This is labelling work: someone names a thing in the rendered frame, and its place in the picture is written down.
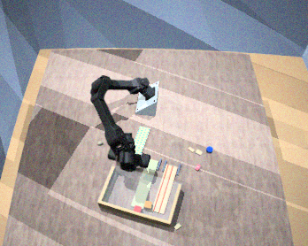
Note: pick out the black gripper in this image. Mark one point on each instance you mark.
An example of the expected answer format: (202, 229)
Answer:
(140, 160)

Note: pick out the white flat strip with orange stripes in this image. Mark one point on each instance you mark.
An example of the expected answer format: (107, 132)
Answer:
(170, 172)

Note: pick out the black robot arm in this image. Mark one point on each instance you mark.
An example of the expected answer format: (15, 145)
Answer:
(113, 133)

